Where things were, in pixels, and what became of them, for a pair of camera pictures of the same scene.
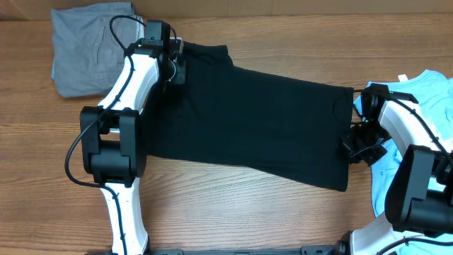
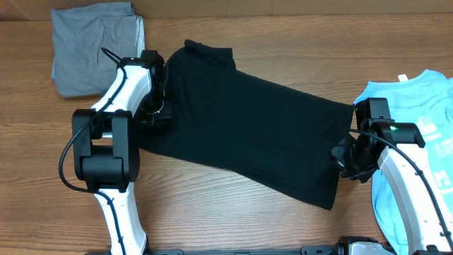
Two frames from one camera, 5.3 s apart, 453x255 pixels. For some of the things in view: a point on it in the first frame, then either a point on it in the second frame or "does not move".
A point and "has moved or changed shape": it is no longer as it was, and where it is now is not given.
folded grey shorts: (86, 58) does not move
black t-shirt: (219, 112) has moved or changed shape
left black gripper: (180, 75) -> (144, 118)
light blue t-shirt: (433, 92) does not move
